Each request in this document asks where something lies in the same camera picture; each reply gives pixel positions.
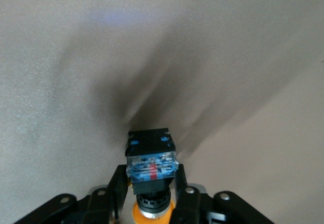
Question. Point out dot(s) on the yellow push button switch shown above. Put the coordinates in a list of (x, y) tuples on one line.
[(152, 163)]

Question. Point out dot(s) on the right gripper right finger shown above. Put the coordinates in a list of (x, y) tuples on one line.
[(188, 203)]

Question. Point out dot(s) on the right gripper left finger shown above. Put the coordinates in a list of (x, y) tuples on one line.
[(111, 198)]

